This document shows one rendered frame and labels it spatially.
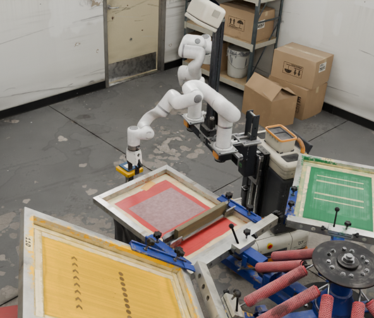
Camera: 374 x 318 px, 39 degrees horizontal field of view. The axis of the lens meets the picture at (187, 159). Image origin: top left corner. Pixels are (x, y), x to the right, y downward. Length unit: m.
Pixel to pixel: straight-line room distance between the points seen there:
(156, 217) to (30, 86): 3.66
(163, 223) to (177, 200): 0.23
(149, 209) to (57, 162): 2.44
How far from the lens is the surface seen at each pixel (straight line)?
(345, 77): 6.62
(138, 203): 3.15
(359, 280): 2.32
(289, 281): 2.38
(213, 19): 3.15
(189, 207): 3.13
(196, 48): 3.39
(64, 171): 5.26
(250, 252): 2.73
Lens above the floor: 2.81
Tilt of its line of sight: 31 degrees down
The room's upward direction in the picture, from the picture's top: 4 degrees clockwise
